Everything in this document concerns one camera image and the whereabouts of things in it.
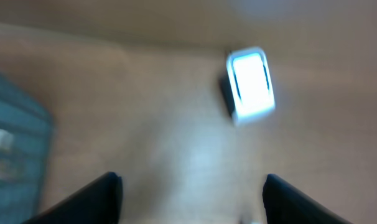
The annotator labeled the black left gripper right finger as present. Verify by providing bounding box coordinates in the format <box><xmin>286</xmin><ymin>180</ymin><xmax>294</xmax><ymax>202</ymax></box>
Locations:
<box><xmin>262</xmin><ymin>174</ymin><xmax>347</xmax><ymax>224</ymax></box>

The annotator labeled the grey plastic shopping basket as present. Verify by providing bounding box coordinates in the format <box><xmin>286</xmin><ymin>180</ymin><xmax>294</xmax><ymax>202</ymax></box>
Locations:
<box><xmin>0</xmin><ymin>73</ymin><xmax>54</xmax><ymax>223</ymax></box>

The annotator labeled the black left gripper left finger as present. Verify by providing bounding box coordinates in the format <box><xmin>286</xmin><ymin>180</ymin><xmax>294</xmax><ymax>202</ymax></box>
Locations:
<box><xmin>26</xmin><ymin>172</ymin><xmax>123</xmax><ymax>224</ymax></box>

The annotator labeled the white barcode scanner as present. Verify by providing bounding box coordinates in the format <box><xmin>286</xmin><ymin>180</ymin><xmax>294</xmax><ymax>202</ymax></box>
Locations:
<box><xmin>222</xmin><ymin>47</ymin><xmax>276</xmax><ymax>126</ymax></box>

